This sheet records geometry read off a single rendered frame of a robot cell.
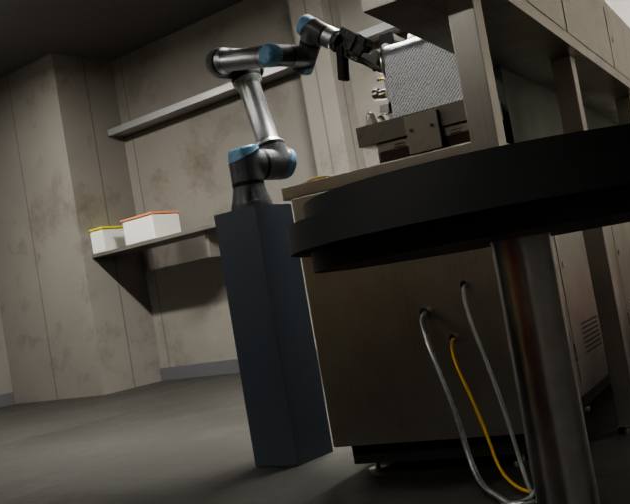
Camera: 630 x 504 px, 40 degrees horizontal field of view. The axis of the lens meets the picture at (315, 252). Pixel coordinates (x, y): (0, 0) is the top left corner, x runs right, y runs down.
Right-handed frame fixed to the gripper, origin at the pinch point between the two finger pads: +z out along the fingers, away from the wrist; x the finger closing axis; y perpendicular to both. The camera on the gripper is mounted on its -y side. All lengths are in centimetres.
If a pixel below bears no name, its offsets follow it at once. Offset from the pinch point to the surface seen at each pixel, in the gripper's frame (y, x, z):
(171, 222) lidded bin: -219, 335, -284
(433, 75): 6.8, -8.4, 20.8
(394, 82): -0.6, -8.4, 9.9
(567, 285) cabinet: -35, 24, 82
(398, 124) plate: -9.2, -28.1, 26.1
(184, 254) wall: -253, 375, -284
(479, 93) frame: 11, -85, 64
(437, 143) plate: -8, -30, 40
